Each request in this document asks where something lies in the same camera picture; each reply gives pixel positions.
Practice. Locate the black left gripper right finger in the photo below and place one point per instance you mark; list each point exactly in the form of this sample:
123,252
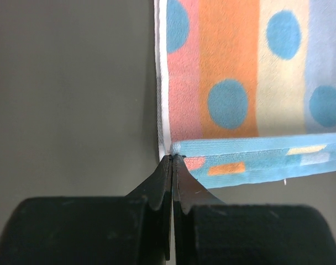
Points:
209,231

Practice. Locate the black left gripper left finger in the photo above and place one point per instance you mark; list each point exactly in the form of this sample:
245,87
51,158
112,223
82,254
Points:
133,229

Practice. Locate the light blue patterned towel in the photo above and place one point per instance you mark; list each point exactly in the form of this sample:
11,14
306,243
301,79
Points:
247,89

